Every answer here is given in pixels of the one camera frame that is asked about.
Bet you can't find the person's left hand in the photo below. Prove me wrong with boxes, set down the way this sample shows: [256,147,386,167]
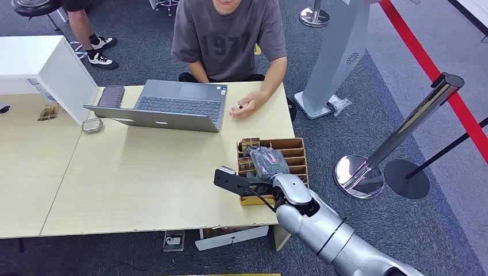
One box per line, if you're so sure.
[229,91,268,120]

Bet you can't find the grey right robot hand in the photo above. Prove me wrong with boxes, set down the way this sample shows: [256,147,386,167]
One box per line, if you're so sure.
[247,146,291,181]

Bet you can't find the brown patterned card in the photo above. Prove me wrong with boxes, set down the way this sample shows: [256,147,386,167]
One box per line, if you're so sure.
[240,138,261,154]
[239,156,256,173]
[37,103,60,122]

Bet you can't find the wooden slotted card holder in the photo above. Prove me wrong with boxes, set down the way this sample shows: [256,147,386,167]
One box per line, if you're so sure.
[236,137,310,208]

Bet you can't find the seated person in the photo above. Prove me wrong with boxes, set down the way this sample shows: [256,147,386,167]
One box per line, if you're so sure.
[170,0,288,120]

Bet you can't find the standing person's legs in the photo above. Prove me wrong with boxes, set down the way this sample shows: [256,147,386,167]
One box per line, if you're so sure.
[60,0,119,71]

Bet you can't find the black round seat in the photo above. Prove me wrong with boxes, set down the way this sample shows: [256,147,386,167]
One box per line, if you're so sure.
[286,98,298,123]

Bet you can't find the grey open laptop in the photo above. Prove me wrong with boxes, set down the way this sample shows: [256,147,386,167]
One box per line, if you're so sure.
[83,79,228,133]

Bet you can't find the white flat board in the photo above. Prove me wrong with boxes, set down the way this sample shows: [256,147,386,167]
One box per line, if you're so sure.
[195,225,270,252]

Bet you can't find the clear plastic bag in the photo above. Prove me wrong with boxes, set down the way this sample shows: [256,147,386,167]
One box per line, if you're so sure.
[327,94,353,117]

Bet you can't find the grey kiosk stand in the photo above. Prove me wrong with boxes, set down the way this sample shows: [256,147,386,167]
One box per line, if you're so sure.
[293,0,383,120]

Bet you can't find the chrome round stanchion base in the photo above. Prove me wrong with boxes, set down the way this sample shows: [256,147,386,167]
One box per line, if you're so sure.
[298,0,331,28]

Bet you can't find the floor power outlet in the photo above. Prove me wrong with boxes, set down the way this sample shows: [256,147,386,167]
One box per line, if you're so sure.
[162,230,186,253]

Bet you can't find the chrome chair base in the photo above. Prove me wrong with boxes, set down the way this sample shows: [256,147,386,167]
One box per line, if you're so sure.
[154,0,180,17]

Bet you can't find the small clear lidded container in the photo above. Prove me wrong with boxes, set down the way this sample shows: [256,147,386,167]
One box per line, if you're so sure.
[81,118,104,133]

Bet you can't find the red barrier belt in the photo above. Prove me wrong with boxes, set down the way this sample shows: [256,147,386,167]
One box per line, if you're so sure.
[378,0,488,165]

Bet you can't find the white cabinet box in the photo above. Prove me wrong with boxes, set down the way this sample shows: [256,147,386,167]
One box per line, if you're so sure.
[0,35,100,126]

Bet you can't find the black round stool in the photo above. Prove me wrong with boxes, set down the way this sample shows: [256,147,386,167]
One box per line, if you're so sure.
[11,0,63,32]

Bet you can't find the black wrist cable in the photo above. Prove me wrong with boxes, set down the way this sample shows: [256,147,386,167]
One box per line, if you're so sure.
[239,185,277,214]

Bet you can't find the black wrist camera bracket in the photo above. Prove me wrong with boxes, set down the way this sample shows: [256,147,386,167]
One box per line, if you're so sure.
[213,166,274,198]

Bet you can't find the black stanchion post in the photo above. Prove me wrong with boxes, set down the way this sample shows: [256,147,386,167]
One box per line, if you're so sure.
[384,116,488,200]

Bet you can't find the chrome stanchion post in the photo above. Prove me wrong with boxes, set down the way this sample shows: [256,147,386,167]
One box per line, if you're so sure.
[334,72,466,200]

